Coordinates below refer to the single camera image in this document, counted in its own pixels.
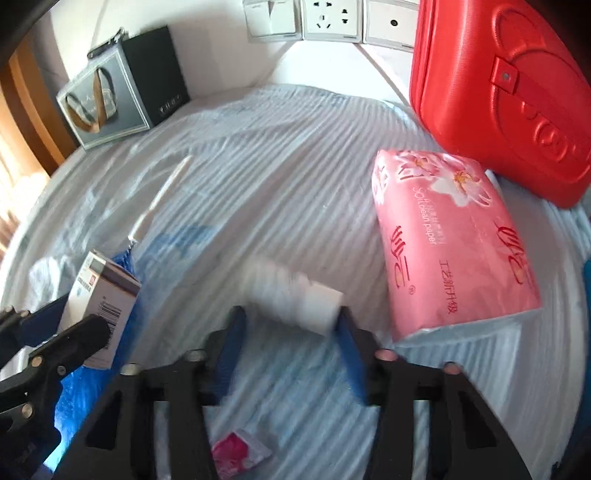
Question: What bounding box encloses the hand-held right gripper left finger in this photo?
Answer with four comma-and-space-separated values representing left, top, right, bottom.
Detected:
53, 305, 247, 480

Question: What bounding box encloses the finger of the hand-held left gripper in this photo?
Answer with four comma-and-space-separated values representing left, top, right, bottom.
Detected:
0, 295, 70, 365
0, 315, 112, 416

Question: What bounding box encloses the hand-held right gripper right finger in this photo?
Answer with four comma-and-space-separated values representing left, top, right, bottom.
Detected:
336, 307, 532, 480

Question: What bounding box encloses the white carton box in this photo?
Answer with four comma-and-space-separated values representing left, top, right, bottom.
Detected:
58, 250, 142, 370

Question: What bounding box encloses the blue bottle brush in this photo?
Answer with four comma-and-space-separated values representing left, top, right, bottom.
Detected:
46, 154, 192, 476

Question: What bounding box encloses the white plastic bottle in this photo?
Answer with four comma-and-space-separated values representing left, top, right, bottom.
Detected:
245, 256, 345, 337

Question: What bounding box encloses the red white soap box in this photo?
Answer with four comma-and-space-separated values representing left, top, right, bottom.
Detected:
372, 148, 542, 347

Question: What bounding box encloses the white crumpled cloth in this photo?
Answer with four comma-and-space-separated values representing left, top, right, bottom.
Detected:
28, 256, 84, 301

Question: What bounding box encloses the white striped tablecloth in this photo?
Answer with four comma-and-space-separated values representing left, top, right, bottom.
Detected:
0, 83, 591, 480

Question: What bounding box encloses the black gift box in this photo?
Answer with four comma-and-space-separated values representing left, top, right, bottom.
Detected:
55, 25, 191, 151

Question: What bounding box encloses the red hard carry case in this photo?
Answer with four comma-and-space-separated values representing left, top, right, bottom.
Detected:
409, 0, 591, 209

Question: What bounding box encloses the curved wooden wall frame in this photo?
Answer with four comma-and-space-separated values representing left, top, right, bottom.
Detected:
0, 41, 79, 176

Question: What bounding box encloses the white wall switch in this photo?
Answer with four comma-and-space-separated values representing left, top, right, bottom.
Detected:
242, 0, 303, 42

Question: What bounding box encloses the white round-hole wall socket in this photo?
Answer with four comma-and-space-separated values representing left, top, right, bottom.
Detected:
364, 0, 419, 47

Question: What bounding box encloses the white wall power socket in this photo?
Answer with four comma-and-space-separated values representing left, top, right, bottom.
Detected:
300, 0, 365, 41

